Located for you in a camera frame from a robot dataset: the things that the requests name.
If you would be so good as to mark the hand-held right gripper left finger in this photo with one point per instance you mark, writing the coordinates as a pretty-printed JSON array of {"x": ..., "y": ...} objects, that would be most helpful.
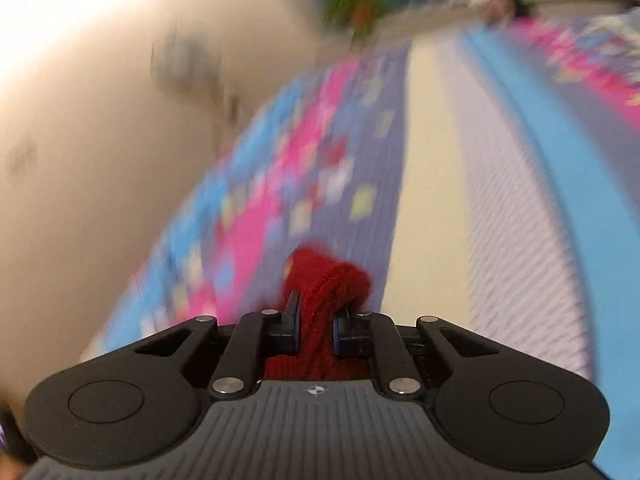
[{"x": 292, "y": 321}]

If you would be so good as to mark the dark red knitted sweater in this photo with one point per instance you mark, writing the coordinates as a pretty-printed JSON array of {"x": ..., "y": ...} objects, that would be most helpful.
[{"x": 320, "y": 300}]

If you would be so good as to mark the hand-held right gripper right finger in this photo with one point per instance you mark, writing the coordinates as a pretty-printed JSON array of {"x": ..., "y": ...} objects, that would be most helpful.
[{"x": 339, "y": 332}]

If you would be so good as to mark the floral striped fleece blanket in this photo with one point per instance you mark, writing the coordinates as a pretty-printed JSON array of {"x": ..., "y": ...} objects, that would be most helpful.
[{"x": 440, "y": 170}]

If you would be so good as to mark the green potted plant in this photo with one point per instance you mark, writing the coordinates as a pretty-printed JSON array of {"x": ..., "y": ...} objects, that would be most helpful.
[{"x": 356, "y": 10}]

